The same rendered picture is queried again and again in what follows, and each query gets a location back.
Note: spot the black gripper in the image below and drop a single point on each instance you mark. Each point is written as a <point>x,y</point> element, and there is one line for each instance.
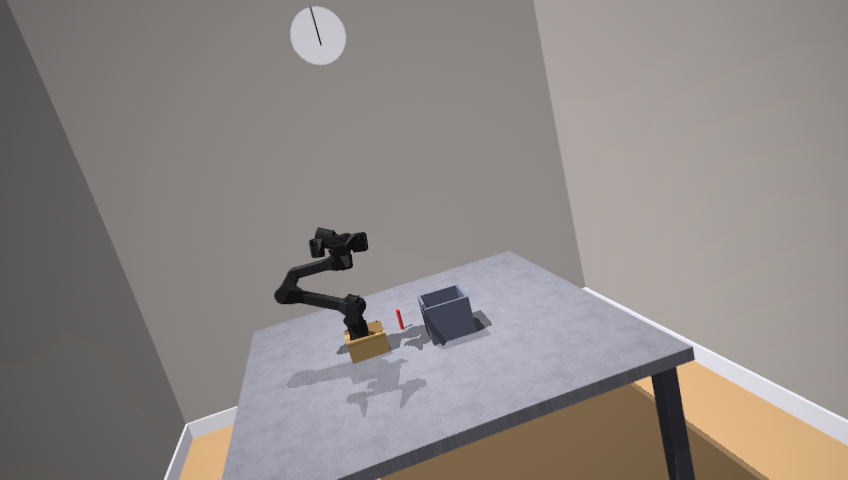
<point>340,243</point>

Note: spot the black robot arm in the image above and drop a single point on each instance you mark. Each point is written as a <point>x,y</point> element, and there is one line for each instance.
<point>352,306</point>

